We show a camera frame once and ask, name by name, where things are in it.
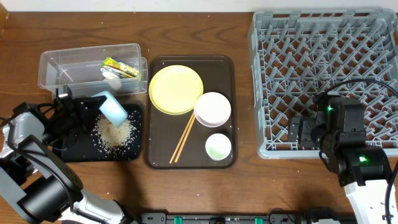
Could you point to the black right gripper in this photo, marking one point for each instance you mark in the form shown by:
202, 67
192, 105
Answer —
306, 130

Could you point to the black tray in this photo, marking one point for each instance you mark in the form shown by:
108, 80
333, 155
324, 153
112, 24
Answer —
78, 147

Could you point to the grey dishwasher rack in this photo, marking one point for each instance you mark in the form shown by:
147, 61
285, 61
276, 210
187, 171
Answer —
296, 54

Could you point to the dark brown serving tray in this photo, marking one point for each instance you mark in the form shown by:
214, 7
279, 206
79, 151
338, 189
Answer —
164, 131

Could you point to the clear plastic bin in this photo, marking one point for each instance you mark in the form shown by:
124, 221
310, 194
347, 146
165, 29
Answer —
80, 69

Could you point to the light blue bowl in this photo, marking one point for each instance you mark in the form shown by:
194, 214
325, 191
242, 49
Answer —
112, 109

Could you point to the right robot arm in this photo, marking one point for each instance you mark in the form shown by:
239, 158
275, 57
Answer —
363, 171

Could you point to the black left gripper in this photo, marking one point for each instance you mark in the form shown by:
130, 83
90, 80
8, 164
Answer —
77, 107

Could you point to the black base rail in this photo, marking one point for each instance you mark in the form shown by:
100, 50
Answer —
321, 215

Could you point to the wooden chopstick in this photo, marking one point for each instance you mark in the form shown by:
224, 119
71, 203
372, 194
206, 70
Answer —
186, 140
175, 152

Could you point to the pile of rice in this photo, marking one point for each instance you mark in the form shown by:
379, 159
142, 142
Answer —
111, 140

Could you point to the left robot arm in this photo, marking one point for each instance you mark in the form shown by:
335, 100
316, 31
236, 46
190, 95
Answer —
35, 182

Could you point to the white tissue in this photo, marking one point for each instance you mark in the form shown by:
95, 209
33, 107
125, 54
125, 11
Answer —
112, 79

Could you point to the yellow plate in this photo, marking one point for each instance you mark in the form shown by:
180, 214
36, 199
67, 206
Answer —
174, 89

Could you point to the green snack wrapper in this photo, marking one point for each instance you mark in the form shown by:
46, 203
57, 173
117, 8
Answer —
119, 68

